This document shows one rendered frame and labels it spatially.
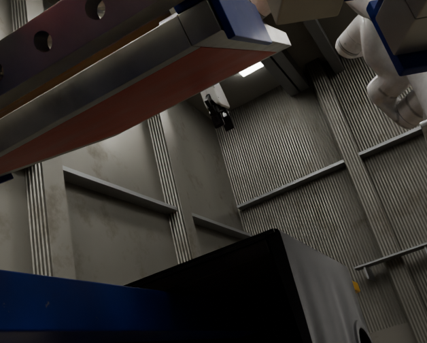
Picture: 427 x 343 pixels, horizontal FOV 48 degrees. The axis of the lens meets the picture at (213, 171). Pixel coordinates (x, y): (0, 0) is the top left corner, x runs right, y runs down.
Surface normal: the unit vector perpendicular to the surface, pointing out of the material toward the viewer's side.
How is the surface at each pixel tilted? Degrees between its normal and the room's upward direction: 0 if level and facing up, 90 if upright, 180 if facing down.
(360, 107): 90
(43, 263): 90
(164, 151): 90
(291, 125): 90
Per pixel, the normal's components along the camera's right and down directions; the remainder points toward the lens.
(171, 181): -0.48, -0.26
